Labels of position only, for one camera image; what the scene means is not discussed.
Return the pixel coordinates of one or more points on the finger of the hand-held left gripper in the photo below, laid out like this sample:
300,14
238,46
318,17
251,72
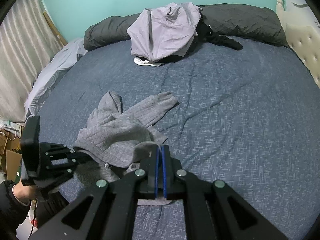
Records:
60,152
57,175

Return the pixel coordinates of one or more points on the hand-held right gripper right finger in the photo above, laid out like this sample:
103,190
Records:
164,175

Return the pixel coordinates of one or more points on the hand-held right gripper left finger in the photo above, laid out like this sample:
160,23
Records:
156,175

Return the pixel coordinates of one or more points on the grey knit sweater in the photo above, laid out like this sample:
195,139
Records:
112,135

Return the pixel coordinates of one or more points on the brown cardboard box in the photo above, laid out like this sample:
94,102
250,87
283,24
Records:
13,162

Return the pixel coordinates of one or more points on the light blue sheet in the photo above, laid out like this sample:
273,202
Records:
55,65

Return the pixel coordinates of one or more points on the beige striped curtain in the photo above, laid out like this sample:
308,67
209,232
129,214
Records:
22,50

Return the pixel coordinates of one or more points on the white garment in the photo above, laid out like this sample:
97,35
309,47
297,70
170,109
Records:
145,62

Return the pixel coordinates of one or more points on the lilac garment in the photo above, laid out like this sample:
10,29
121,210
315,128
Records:
162,30

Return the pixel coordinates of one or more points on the black garment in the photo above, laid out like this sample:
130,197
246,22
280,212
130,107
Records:
225,41

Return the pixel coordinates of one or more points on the dark grey rolled duvet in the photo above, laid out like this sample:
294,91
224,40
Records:
240,20

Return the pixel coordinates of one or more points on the cream tufted headboard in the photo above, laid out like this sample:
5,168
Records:
302,42

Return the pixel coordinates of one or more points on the wooden frame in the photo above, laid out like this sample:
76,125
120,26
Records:
55,28

